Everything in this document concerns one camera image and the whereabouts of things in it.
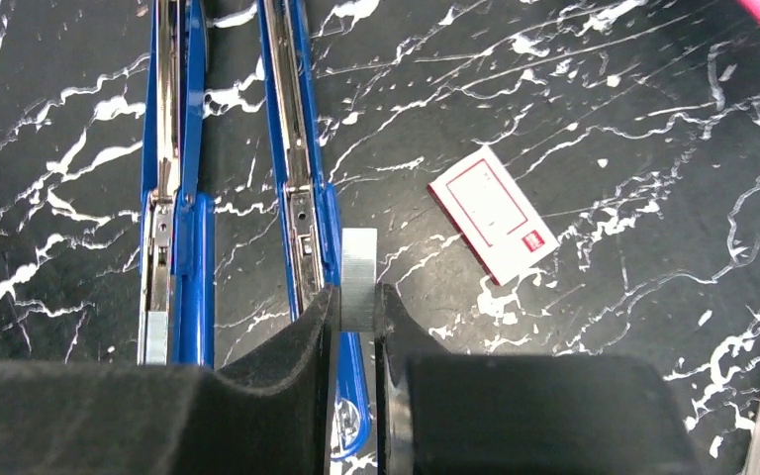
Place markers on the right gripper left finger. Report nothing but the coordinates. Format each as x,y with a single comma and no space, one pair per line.
269,412

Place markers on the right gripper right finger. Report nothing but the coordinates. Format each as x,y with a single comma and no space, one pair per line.
441,412

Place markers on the grey staple strip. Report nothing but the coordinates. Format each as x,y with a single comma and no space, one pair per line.
156,337
358,279

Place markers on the small red staple box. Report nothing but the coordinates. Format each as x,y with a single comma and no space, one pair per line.
500,225

